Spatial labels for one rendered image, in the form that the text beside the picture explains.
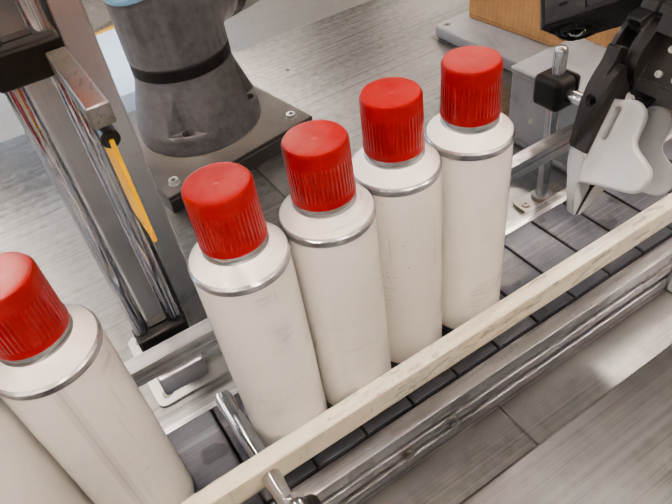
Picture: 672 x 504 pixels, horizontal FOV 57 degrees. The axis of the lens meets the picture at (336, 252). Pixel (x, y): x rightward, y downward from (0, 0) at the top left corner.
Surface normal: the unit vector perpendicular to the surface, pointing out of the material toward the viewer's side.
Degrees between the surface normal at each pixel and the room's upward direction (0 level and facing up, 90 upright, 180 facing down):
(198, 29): 91
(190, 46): 91
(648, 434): 0
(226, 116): 73
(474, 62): 3
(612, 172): 63
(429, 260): 90
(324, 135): 3
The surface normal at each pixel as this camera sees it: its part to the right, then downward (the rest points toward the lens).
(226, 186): -0.15, -0.73
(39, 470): 0.99, -0.07
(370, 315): 0.63, 0.48
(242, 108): 0.79, 0.04
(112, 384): 0.95, 0.11
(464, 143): -0.32, -0.09
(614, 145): -0.80, 0.07
